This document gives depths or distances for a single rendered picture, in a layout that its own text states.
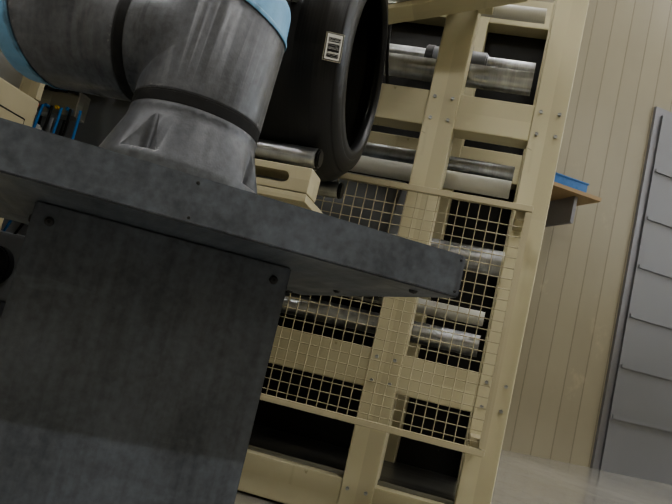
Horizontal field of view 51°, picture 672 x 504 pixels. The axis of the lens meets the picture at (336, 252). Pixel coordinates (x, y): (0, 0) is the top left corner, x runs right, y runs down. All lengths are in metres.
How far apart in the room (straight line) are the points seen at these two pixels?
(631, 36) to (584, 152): 1.24
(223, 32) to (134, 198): 0.29
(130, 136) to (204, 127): 0.08
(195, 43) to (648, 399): 6.36
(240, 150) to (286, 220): 0.21
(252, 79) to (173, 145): 0.12
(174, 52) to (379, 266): 0.34
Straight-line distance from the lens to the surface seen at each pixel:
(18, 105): 1.80
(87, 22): 0.87
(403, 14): 2.29
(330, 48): 1.56
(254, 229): 0.58
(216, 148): 0.76
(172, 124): 0.76
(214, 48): 0.79
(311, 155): 1.59
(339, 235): 0.60
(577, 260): 6.43
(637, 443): 6.88
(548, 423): 6.33
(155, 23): 0.83
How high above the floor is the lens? 0.49
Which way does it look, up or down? 8 degrees up
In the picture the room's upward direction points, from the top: 13 degrees clockwise
